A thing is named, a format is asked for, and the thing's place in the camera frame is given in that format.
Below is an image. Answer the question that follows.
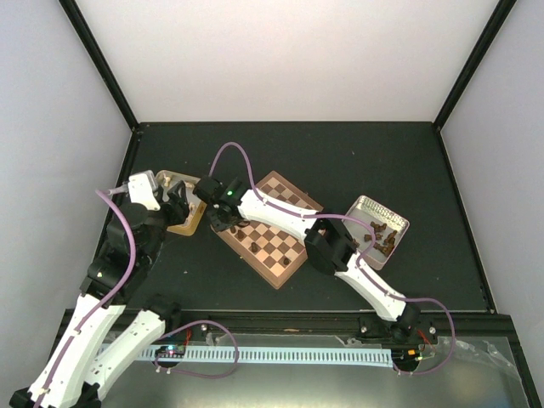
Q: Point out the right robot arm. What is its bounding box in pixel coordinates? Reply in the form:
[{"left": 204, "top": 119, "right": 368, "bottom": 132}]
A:
[{"left": 195, "top": 176, "right": 420, "bottom": 343}]

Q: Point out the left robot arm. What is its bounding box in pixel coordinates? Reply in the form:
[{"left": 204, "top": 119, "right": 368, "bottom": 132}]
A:
[{"left": 8, "top": 179, "right": 190, "bottom": 407}]

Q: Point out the light chess pieces pile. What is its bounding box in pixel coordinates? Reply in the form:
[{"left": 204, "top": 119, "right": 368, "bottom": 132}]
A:
[{"left": 162, "top": 176, "right": 195, "bottom": 203}]

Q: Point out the wooden chess board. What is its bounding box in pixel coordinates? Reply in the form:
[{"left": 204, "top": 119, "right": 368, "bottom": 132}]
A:
[{"left": 218, "top": 171, "right": 323, "bottom": 289}]

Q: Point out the dark chess pieces pile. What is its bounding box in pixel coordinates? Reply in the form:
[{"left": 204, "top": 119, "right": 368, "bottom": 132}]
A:
[{"left": 364, "top": 222, "right": 398, "bottom": 256}]

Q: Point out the yellow tin box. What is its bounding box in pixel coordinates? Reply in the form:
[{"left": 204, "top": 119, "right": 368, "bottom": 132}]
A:
[{"left": 156, "top": 170, "right": 207, "bottom": 236}]

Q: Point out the pink tin box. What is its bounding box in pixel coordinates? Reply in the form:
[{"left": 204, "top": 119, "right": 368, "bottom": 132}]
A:
[{"left": 344, "top": 195, "right": 410, "bottom": 270}]

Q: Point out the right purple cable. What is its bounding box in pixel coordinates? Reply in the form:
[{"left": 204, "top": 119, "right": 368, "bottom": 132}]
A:
[{"left": 211, "top": 142, "right": 458, "bottom": 377}]

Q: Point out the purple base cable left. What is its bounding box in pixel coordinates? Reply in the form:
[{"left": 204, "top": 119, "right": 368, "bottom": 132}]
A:
[{"left": 153, "top": 319, "right": 241, "bottom": 378}]

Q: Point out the light blue cable duct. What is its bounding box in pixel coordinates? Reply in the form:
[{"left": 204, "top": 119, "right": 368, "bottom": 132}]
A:
[{"left": 136, "top": 345, "right": 394, "bottom": 368}]

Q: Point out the black frame rail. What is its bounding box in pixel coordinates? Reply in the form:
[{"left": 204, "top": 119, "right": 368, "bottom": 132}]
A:
[{"left": 167, "top": 309, "right": 518, "bottom": 342}]

